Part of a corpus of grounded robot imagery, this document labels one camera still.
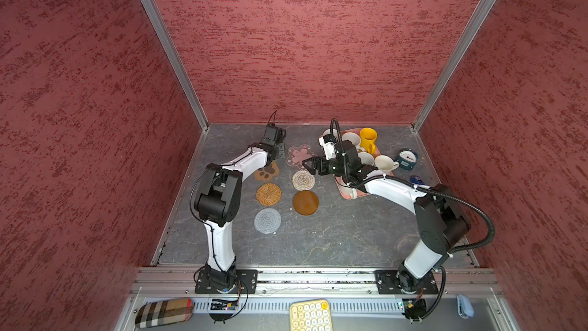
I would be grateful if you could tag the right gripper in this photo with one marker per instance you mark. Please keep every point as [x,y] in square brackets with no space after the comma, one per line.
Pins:
[321,160]

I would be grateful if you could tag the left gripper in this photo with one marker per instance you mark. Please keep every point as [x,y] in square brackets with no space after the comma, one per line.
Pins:
[281,150]

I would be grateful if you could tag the white mug back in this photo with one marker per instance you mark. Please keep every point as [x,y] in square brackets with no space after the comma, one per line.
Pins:
[354,139]

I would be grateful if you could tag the blue mug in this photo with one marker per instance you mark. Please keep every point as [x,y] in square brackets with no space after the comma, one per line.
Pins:
[366,158]

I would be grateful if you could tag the pink flower coaster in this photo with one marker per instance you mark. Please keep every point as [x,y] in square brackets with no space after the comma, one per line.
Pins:
[296,155]

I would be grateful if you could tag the paw print cork coaster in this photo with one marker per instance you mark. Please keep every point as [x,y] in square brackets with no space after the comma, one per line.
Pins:
[267,173]

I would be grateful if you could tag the beige woven round coaster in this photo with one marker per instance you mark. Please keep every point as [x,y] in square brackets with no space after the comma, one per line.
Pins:
[303,180]

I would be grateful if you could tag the brown wooden round coaster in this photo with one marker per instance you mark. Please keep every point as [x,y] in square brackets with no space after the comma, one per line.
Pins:
[305,202]

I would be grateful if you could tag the grey round coaster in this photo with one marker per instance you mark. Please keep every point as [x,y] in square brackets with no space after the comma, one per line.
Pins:
[267,221]

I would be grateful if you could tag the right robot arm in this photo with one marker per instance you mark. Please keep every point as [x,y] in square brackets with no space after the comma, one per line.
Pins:
[440,219]

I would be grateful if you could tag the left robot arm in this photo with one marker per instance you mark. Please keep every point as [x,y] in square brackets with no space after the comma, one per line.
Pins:
[215,202]

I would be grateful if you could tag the pink tray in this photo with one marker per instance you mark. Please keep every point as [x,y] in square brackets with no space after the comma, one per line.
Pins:
[338,179]

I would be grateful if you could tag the yellow mug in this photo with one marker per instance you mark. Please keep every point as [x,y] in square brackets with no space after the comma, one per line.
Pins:
[368,138]

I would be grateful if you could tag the red inside white mug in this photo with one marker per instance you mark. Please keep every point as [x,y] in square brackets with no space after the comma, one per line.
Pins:
[349,193]

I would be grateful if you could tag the white mug right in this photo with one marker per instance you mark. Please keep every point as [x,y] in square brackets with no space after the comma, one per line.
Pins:
[386,164]

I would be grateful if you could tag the blue stapler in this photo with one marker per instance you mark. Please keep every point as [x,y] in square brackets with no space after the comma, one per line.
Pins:
[416,180]

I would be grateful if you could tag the yellow keypad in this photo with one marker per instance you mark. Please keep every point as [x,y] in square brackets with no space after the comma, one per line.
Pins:
[310,315]

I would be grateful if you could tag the light blue mouse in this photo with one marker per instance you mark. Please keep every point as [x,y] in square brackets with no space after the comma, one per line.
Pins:
[464,307]

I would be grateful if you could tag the plaid glasses case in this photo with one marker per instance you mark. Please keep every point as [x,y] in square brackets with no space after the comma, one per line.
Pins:
[165,312]

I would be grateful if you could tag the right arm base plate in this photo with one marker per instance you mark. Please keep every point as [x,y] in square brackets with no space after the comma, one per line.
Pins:
[386,281]

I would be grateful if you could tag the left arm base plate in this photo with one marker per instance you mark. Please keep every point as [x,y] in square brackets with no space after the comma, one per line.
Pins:
[245,280]

